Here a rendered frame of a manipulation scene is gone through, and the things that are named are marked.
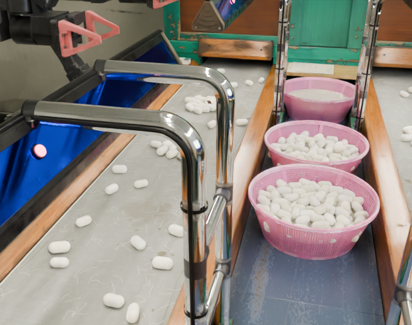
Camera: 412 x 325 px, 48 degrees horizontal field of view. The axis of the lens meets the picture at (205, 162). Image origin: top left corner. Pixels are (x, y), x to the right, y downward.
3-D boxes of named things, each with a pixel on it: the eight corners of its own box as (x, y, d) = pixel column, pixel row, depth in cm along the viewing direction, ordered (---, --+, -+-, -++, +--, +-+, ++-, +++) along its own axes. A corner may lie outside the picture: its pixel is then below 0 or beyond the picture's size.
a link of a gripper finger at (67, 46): (109, 17, 91) (64, 15, 92) (94, 23, 85) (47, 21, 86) (112, 51, 94) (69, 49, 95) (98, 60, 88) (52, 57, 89)
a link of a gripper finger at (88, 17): (121, 11, 97) (79, 9, 98) (109, 17, 91) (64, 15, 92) (124, 44, 100) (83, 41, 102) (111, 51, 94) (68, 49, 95)
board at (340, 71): (274, 75, 175) (274, 71, 174) (278, 64, 188) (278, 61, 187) (365, 80, 168) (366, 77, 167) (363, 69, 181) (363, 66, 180)
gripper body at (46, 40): (81, 11, 97) (48, 10, 98) (58, 20, 88) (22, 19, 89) (84, 43, 100) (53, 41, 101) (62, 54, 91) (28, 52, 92)
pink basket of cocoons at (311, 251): (236, 259, 92) (238, 219, 87) (255, 193, 115) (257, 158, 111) (378, 280, 86) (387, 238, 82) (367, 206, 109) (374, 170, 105)
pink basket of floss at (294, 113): (311, 134, 147) (314, 106, 142) (262, 109, 168) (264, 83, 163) (372, 119, 158) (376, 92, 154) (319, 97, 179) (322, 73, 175)
